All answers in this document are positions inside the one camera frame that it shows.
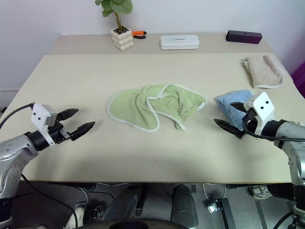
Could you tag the dark rounded leg shape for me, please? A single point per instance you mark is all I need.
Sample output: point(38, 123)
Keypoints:
point(184, 206)
point(126, 205)

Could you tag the dark purple long box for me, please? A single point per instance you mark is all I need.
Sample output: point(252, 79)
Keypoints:
point(243, 37)

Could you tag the magenta object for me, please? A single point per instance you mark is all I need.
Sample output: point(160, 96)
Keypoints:
point(300, 76)

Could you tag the grey white sneaker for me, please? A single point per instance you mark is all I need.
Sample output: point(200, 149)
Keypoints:
point(259, 192)

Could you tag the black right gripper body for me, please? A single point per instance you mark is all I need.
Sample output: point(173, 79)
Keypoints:
point(250, 120)

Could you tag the green towel with white trim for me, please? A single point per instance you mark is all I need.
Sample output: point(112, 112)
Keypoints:
point(128, 107)

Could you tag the green plant in white pot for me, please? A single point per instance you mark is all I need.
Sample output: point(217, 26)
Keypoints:
point(122, 41)

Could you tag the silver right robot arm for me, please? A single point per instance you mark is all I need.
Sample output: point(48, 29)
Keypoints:
point(294, 143)

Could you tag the white flat rectangular box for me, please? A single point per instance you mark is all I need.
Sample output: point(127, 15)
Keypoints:
point(179, 43)

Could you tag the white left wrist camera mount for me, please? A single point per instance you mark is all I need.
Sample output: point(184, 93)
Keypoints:
point(39, 117)

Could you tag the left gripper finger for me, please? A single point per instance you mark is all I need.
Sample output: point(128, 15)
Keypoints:
point(83, 130)
point(68, 114)

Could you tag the black metal stand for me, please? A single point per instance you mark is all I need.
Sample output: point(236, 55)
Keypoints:
point(225, 213)

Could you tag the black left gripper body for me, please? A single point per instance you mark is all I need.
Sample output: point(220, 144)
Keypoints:
point(58, 134)

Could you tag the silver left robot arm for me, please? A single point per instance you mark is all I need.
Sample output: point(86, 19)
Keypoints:
point(14, 148)

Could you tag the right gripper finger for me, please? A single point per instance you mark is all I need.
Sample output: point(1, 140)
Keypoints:
point(228, 128)
point(238, 106)

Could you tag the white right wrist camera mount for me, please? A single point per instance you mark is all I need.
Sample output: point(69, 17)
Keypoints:
point(262, 107)

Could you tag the blue cloth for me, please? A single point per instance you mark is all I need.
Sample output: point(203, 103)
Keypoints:
point(228, 115)

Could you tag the white shoe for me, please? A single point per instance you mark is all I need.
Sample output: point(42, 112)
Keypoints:
point(74, 219)

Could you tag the beige cloth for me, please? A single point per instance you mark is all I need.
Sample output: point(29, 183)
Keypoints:
point(262, 71)

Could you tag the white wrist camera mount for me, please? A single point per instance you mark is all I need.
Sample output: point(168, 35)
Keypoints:
point(39, 117)
point(262, 107)

